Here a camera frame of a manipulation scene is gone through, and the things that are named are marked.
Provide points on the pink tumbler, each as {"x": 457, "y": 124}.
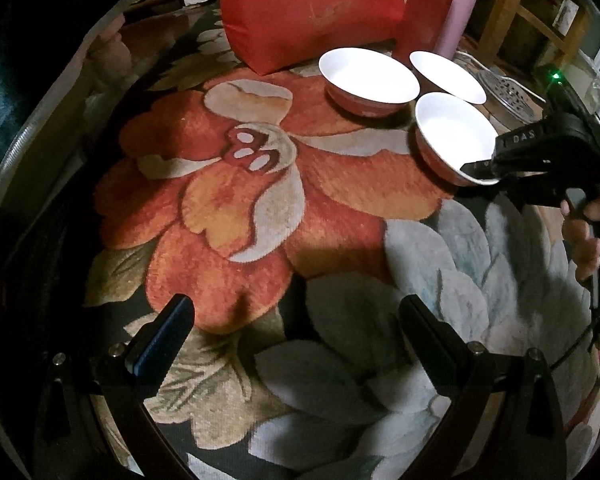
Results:
{"x": 458, "y": 10}

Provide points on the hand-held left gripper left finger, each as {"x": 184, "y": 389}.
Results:
{"x": 162, "y": 340}

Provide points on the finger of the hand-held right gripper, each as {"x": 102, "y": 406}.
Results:
{"x": 480, "y": 168}

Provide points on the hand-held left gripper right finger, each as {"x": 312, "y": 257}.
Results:
{"x": 425, "y": 332}

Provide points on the white bowl with red outside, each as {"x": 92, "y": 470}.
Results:
{"x": 447, "y": 77}
{"x": 452, "y": 127}
{"x": 367, "y": 75}

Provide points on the round metal perforated lid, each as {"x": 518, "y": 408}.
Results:
{"x": 510, "y": 95}

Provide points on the red bottle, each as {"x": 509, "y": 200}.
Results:
{"x": 427, "y": 15}

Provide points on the person's right hand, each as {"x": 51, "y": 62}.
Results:
{"x": 582, "y": 245}

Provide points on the red bag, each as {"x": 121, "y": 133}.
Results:
{"x": 310, "y": 10}

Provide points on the wooden chair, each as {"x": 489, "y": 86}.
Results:
{"x": 512, "y": 5}

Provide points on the floral tablecloth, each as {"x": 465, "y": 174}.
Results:
{"x": 240, "y": 195}

